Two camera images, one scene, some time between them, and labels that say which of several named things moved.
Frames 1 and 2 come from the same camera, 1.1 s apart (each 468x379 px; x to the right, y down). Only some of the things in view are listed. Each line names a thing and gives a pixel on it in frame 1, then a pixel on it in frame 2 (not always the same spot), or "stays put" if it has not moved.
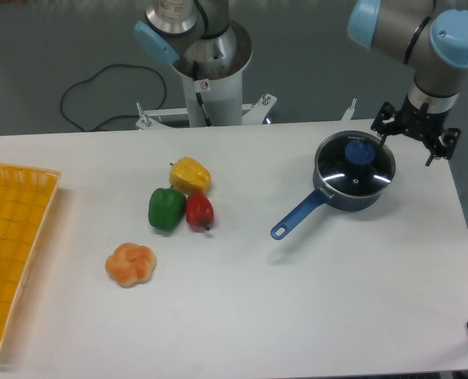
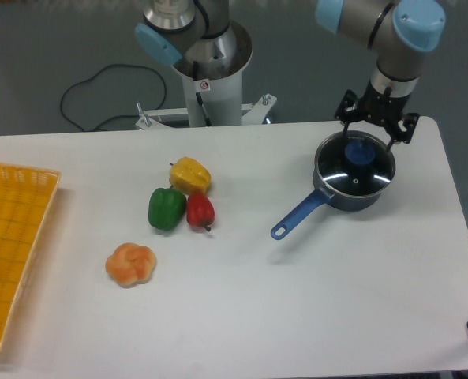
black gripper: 425,125 to 383,107
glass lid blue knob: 355,163 stays put
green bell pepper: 166,208 stays put
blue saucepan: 353,169 stays put
